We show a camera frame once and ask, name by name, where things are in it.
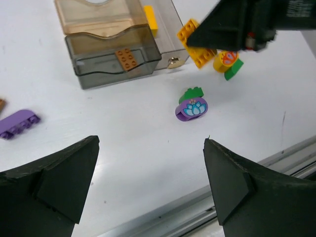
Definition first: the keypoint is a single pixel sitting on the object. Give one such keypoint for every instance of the purple lego brick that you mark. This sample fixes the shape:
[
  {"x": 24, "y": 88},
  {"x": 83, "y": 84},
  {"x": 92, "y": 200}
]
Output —
[{"x": 17, "y": 122}]

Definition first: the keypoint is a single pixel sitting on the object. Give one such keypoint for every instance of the grey tinted plastic bin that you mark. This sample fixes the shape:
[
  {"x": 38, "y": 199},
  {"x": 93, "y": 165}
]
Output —
[{"x": 95, "y": 63}]

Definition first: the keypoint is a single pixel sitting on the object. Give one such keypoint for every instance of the orange lego plate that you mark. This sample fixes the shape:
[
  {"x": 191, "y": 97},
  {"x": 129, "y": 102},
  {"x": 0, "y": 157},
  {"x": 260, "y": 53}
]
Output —
[{"x": 2, "y": 104}]

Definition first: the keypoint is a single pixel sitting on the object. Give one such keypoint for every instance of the green leaf lego brick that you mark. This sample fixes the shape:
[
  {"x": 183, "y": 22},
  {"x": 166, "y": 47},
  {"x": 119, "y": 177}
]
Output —
[{"x": 191, "y": 93}]

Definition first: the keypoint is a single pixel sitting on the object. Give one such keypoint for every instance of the orange lego in bin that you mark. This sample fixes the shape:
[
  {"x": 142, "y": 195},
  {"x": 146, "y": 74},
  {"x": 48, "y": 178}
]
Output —
[{"x": 126, "y": 59}]

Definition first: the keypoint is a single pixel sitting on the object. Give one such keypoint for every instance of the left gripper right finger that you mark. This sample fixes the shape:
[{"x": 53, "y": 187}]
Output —
[{"x": 254, "y": 201}]

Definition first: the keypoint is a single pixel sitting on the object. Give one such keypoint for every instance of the yellow lego brick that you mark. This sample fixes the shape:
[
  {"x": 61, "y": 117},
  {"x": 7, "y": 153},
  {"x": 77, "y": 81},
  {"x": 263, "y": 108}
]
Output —
[
  {"x": 150, "y": 15},
  {"x": 200, "y": 56}
]

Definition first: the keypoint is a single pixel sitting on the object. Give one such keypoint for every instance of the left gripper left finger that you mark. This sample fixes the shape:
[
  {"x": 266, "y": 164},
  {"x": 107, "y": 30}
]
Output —
[{"x": 46, "y": 197}]

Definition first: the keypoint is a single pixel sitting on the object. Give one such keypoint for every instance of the yellow flower lego piece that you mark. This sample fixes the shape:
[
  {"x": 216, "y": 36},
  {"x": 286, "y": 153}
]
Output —
[{"x": 225, "y": 60}]

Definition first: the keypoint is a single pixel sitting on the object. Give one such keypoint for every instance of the purple lotus lego piece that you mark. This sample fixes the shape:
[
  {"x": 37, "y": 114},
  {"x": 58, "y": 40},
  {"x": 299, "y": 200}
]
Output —
[{"x": 191, "y": 109}]

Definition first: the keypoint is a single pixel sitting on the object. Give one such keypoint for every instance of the aluminium frame rail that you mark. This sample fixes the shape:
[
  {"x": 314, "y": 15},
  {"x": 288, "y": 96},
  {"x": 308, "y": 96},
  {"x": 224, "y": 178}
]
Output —
[{"x": 196, "y": 212}]

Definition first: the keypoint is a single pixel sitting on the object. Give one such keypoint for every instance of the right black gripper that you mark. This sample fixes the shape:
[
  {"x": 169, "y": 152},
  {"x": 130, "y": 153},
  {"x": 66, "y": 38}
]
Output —
[{"x": 234, "y": 25}]

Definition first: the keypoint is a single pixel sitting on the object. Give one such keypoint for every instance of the tall clear drawer bin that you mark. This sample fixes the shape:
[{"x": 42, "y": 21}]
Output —
[{"x": 173, "y": 54}]

